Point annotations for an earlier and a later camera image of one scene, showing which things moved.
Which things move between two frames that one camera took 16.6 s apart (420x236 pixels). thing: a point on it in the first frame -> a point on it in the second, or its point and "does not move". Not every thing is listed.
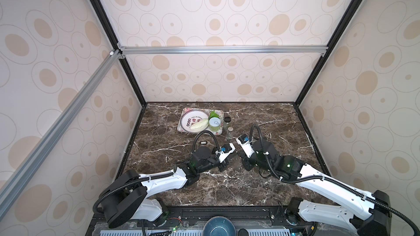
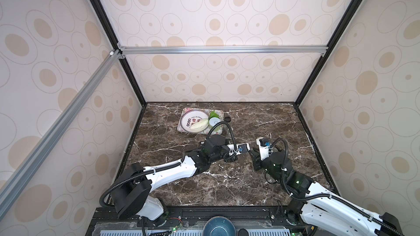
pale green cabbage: [199, 125] does not move
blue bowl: [219, 226] does not move
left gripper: [222, 164] -> [231, 159]
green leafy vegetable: [213, 114] does not move
